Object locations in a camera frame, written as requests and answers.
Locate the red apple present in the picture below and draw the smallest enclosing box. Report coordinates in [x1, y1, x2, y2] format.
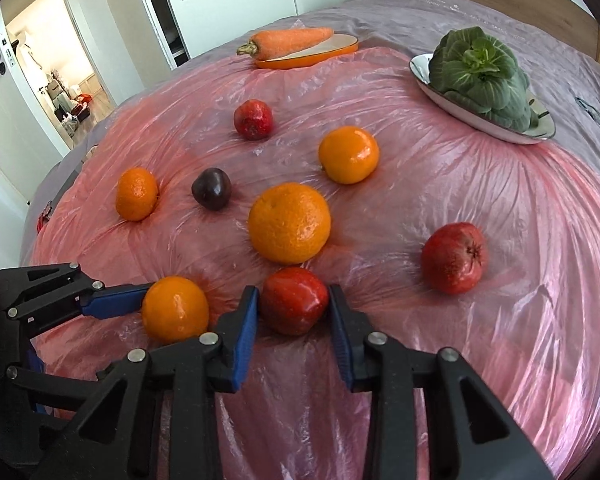
[260, 268, 328, 336]

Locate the orange mandarin near gripper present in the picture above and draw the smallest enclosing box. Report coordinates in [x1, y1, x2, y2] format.
[140, 276, 210, 344]

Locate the small orange mandarin left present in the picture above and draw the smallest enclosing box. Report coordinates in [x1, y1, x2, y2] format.
[114, 167, 159, 222]

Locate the red pomegranate right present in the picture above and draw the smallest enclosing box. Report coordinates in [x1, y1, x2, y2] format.
[420, 222, 488, 295]

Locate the dark purple plum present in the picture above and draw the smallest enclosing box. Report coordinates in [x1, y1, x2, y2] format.
[192, 167, 233, 211]

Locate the large orange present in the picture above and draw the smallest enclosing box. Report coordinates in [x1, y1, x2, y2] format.
[247, 182, 332, 266]

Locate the small red pomegranate top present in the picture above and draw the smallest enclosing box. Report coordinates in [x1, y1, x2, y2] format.
[234, 100, 274, 141]

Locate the pink plastic sheet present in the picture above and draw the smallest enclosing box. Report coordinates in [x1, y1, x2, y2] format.
[31, 48, 600, 476]

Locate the orange mandarin upper right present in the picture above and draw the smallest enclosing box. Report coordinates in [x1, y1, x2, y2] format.
[317, 126, 380, 185]

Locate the carrot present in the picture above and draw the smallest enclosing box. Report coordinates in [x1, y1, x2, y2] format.
[236, 27, 334, 61]

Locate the green bok choy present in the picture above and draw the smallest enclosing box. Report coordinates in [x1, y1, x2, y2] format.
[429, 26, 539, 133]

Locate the white oval plate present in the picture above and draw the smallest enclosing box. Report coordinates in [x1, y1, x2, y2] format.
[410, 53, 556, 145]

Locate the orange oval plate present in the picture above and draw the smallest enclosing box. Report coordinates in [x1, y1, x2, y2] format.
[254, 32, 358, 70]

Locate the grey purple bed sheet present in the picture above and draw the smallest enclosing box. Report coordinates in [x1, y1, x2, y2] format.
[19, 0, 600, 261]

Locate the white door with handle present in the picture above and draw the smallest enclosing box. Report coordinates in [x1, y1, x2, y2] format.
[0, 9, 69, 269]

